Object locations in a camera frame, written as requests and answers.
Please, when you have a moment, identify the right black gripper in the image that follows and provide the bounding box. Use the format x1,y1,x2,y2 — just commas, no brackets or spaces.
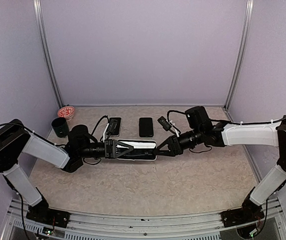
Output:
154,126,203,156

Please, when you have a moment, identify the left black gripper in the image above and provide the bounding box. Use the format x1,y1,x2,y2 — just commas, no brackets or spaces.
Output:
78,138,134,159

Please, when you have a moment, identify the frosted clear phone case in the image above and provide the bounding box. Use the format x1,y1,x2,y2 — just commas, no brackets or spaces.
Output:
118,139,157,161

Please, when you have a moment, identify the black phone with silver edge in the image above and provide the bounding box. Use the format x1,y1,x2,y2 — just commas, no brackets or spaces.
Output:
139,117,154,138

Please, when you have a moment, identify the teal green phone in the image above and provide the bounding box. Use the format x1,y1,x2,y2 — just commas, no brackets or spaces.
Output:
118,142,156,161

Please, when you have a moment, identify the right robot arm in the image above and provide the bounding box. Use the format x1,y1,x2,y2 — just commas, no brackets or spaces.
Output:
154,106,286,222

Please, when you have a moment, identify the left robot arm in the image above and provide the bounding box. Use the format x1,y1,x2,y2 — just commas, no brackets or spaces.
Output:
0,119,134,223

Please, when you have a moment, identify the black cup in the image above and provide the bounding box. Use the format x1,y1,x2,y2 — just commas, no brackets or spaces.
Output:
51,117,69,138

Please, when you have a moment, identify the red white patterned bowl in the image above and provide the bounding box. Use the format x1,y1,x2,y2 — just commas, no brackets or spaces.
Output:
57,105,75,121

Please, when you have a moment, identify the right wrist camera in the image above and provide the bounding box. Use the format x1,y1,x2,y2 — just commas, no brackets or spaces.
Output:
157,116,172,132

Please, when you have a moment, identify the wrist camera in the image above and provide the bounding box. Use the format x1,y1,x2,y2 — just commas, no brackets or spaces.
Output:
157,116,172,132
106,118,120,137

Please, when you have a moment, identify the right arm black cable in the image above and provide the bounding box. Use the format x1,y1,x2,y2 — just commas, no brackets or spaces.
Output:
166,108,286,226

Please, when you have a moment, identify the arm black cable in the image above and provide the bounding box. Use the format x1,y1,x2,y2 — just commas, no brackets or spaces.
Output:
166,108,286,226
0,121,37,240

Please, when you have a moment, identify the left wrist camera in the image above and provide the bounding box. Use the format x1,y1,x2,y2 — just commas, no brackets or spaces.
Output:
106,118,120,137

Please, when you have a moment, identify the front aluminium rail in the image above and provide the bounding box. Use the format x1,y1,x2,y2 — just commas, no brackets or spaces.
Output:
0,198,286,240

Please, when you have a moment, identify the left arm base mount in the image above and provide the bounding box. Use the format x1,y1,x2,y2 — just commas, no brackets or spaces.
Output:
26,208,70,228

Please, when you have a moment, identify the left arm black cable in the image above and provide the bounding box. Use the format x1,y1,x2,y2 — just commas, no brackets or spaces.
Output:
0,121,37,240

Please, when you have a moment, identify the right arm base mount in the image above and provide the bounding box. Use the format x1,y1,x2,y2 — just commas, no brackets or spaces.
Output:
220,207,265,228

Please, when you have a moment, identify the right aluminium frame post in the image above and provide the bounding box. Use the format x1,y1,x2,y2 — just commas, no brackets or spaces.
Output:
224,0,255,112

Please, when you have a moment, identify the aluminium frame post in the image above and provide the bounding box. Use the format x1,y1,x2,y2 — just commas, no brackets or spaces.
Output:
224,0,255,112
33,0,64,108

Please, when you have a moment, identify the left aluminium frame post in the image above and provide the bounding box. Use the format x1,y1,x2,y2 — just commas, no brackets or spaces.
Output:
33,0,64,108

